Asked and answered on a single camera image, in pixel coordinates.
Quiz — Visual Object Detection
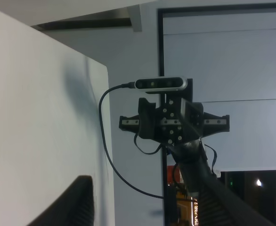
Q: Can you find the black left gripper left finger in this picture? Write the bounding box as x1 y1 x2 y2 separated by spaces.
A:
29 175 95 226

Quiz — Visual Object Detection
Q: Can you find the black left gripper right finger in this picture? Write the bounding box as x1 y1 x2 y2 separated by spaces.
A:
170 140 272 226

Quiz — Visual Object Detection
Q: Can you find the white partition board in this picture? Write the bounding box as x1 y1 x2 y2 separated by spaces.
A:
0 12 115 226

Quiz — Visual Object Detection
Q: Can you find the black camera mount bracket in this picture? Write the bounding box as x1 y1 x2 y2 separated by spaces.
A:
119 79 230 145

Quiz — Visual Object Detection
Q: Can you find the grey overhead depth camera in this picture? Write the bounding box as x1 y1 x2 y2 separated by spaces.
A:
135 77 188 92

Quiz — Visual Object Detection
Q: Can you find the black camera cable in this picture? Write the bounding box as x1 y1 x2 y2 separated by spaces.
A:
98 81 164 200

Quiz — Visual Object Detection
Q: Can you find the black window frame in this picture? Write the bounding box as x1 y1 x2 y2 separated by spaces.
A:
160 2 276 224

